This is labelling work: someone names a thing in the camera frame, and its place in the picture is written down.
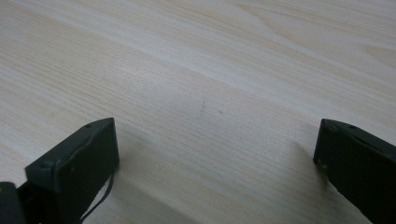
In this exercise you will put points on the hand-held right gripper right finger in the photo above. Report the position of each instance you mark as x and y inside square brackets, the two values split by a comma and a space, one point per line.
[358, 165]

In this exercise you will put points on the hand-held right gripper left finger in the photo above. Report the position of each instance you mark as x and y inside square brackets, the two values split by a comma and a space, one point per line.
[77, 165]

